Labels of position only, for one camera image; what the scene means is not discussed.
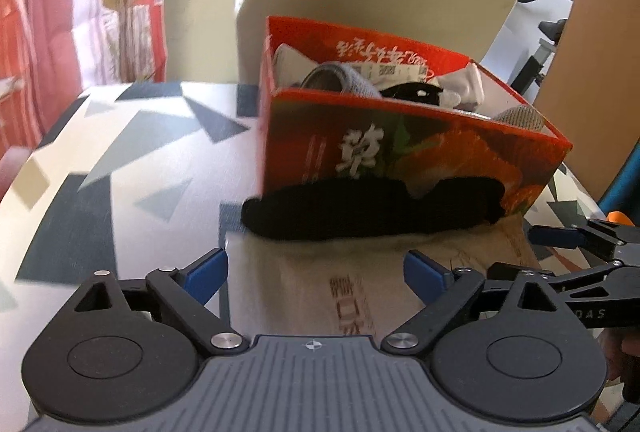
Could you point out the wooden panel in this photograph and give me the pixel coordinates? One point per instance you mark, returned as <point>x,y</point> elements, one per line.
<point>595,36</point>

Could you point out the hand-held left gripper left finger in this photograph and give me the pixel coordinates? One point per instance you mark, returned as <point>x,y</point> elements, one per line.
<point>205,274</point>

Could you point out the small black sock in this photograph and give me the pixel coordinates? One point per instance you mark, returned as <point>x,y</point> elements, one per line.
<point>407,92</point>

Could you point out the black exercise bike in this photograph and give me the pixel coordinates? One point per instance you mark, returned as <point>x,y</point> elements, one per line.
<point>542,46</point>

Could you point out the grey knitted sock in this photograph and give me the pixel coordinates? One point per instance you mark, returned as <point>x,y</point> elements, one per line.
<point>520,115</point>
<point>340,79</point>

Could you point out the blue fabric panel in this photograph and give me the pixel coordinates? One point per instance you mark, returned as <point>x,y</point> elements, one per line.
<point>622,184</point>

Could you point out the red printed cardboard box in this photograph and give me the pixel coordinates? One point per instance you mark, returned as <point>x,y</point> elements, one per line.
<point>400,151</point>

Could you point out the red printed plant curtain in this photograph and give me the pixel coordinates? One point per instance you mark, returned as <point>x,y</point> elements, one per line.
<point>65,11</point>

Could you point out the white sock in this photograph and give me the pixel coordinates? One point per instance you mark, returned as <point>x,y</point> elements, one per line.
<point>289,61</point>
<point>465,84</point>

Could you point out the clear plastic printed package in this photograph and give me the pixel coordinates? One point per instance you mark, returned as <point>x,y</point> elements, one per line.
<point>310,272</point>

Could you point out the person's right hand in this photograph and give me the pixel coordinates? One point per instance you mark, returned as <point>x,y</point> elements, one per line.
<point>622,362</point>

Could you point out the long black sock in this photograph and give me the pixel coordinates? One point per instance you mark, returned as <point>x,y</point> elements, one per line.
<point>360,212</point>

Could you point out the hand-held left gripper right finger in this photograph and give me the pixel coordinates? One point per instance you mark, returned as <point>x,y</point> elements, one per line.
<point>425,274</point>

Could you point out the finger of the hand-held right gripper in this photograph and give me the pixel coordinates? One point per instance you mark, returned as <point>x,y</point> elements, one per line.
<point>570,237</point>
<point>530,273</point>

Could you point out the geometric patterned tablecloth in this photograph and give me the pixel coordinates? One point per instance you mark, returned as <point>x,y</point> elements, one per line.
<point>125,171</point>

